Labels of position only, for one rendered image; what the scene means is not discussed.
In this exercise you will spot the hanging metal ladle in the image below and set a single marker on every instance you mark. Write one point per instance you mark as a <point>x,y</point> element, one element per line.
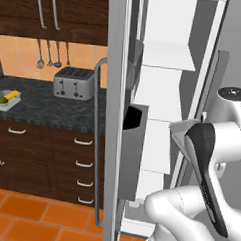
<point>57,59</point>

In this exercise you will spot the hanging metal spatula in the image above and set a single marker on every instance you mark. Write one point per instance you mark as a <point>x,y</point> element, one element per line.
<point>67,54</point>

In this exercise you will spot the green lime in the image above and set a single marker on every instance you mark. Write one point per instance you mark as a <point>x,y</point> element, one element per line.
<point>2,100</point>

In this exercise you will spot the white freezer rack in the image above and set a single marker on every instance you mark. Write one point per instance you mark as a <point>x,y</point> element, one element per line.
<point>159,94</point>
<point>166,55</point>
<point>156,147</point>

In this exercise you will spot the silver four-slot toaster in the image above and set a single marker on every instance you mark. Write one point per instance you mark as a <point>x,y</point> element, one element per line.
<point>73,85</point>

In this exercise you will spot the dark wood wall cupboard door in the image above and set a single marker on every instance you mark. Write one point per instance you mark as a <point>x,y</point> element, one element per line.
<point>18,10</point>
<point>84,15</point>

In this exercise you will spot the dark wood drawer front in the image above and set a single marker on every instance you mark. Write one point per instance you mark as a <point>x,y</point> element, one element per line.
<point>66,181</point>
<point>66,196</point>
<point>65,163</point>
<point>28,130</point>
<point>63,141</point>

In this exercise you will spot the clear vegetable container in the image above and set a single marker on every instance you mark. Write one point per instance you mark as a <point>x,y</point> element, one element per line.
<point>8,105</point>

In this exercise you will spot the yellow corn cob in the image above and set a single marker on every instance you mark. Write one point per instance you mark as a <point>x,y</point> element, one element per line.
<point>12,95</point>

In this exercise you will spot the hanging metal spoon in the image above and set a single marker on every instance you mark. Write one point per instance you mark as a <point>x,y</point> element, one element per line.
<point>49,57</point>

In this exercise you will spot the dark wood base cupboard door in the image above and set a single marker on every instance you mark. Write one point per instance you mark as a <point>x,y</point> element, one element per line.
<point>20,164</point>

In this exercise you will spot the grey freezer door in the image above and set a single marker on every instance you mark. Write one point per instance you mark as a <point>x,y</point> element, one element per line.
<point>115,92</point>

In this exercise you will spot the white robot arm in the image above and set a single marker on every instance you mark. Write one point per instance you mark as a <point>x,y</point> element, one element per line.
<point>233,138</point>

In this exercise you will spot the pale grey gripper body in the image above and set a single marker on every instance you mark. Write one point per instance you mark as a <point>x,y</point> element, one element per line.
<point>178,130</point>

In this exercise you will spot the large grey door bin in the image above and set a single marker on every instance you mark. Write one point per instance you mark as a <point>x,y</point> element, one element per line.
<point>132,159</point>

